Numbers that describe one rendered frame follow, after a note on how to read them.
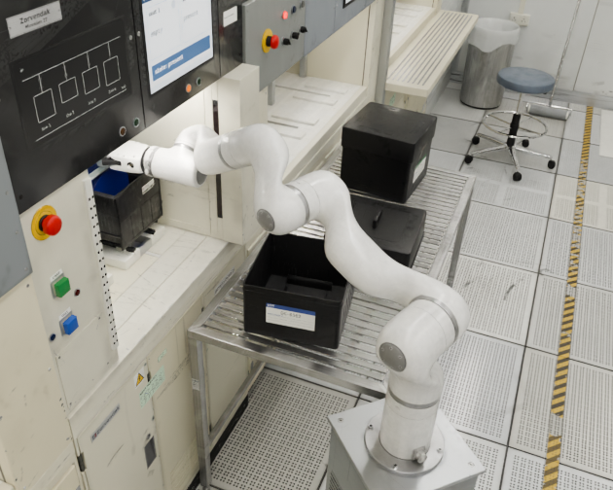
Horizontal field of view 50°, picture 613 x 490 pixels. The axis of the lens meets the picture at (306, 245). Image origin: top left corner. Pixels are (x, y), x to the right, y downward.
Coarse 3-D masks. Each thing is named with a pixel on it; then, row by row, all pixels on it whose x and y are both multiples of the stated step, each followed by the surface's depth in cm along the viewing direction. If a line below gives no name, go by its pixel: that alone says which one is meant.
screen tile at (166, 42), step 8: (168, 0) 141; (176, 0) 144; (152, 8) 136; (160, 8) 138; (168, 8) 141; (176, 8) 144; (152, 16) 136; (160, 16) 139; (168, 16) 142; (176, 16) 145; (152, 24) 137; (160, 24) 140; (176, 24) 146; (168, 32) 144; (176, 32) 147; (152, 40) 139; (160, 40) 141; (168, 40) 144; (176, 40) 147; (152, 48) 139; (160, 48) 142; (168, 48) 145; (152, 56) 140
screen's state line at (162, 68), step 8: (200, 40) 157; (208, 40) 161; (192, 48) 154; (200, 48) 158; (208, 48) 162; (176, 56) 149; (184, 56) 152; (192, 56) 155; (160, 64) 144; (168, 64) 147; (176, 64) 150; (152, 72) 142; (160, 72) 144
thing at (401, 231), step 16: (352, 208) 224; (368, 208) 224; (384, 208) 225; (400, 208) 225; (416, 208) 226; (368, 224) 216; (384, 224) 217; (400, 224) 217; (416, 224) 218; (384, 240) 209; (400, 240) 209; (416, 240) 213; (400, 256) 204
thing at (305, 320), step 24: (288, 240) 198; (312, 240) 196; (264, 264) 196; (288, 264) 203; (312, 264) 201; (264, 288) 175; (288, 288) 202; (312, 288) 202; (336, 288) 203; (264, 312) 180; (288, 312) 178; (312, 312) 176; (336, 312) 174; (288, 336) 183; (312, 336) 181; (336, 336) 179
